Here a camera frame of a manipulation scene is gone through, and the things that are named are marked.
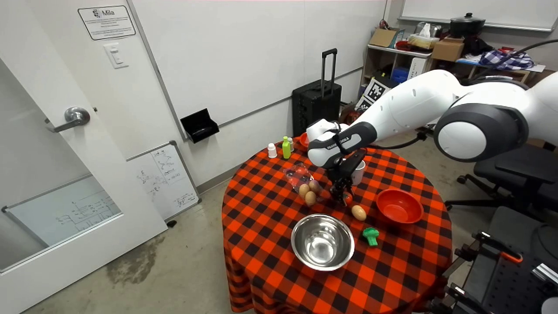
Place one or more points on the small white bottle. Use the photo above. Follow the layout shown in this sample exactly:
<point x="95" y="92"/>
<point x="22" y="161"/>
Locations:
<point x="272" y="151"/>

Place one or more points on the wall sign paper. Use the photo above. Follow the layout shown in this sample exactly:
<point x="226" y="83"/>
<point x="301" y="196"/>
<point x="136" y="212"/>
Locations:
<point x="102" y="24"/>

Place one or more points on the steel mixing bowl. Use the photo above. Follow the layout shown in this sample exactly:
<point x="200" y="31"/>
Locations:
<point x="322" y="243"/>

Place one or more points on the silver door handle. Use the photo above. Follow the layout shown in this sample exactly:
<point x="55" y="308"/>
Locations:
<point x="73" y="118"/>

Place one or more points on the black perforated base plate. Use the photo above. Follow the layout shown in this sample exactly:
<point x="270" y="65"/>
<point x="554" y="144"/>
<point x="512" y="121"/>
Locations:
<point x="498" y="287"/>

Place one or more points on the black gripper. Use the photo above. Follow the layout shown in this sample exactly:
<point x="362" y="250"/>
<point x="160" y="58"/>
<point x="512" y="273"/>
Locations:
<point x="340" y="177"/>

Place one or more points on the beige egg on table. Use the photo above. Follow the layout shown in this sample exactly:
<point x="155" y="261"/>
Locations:
<point x="357" y="212"/>

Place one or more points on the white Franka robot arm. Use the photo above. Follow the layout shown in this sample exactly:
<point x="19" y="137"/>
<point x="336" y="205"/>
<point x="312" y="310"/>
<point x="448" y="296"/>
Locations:
<point x="472" y="123"/>

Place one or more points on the red black checkered tablecloth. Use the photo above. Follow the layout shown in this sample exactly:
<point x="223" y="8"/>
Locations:
<point x="289" y="249"/>

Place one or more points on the black wall box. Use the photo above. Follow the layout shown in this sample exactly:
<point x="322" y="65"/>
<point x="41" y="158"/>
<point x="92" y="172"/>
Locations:
<point x="198" y="126"/>

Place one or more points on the large red bowl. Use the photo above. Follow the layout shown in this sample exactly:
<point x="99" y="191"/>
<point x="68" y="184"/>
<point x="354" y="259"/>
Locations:
<point x="399" y="207"/>

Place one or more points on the small red bowl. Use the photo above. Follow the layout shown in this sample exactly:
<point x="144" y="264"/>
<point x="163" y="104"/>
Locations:
<point x="301" y="142"/>

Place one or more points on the green toy broccoli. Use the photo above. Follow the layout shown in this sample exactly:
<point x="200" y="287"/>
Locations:
<point x="371" y="236"/>

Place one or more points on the cluttered shelf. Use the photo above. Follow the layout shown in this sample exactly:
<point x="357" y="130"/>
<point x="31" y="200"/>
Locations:
<point x="394" y="55"/>

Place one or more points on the black suitcase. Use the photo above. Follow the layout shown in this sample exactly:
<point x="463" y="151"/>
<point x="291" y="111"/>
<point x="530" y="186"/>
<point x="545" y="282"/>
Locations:
<point x="315" y="100"/>

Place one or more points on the black orange clamp far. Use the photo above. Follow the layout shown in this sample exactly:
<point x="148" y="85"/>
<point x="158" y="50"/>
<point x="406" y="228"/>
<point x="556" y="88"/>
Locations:
<point x="490" y="247"/>

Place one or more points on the white mug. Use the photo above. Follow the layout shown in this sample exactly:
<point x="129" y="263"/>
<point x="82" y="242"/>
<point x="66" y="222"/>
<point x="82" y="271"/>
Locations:
<point x="357" y="174"/>

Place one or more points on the small whiteboard on floor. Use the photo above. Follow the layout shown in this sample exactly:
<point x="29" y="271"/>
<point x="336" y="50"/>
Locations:
<point x="165" y="181"/>

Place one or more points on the green bottle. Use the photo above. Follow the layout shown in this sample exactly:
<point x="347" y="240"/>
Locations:
<point x="286" y="147"/>

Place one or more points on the black office chair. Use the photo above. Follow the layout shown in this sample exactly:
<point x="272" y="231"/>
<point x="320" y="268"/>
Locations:
<point x="523" y="179"/>

